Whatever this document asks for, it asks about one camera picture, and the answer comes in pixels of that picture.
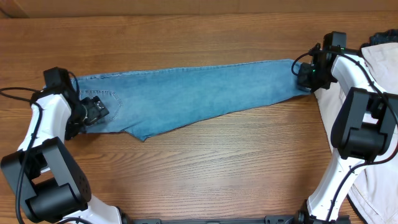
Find black cable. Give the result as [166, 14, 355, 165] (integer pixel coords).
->
[0, 70, 81, 224]
[290, 46, 398, 223]

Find light blue denim jeans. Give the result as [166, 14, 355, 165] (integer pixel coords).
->
[73, 59, 306, 141]

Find right black cable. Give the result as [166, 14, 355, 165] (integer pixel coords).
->
[290, 46, 398, 223]

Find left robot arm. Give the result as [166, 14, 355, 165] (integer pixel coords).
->
[1, 67, 131, 223]

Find pale pink garment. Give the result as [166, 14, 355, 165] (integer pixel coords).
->
[306, 42, 397, 223]

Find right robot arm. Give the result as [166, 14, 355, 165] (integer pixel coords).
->
[290, 31, 397, 223]

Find black garment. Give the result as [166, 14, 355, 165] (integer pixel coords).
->
[361, 29, 398, 48]

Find left black cable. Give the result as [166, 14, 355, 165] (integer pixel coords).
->
[0, 70, 81, 224]

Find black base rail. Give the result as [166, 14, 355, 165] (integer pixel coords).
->
[121, 215, 351, 224]

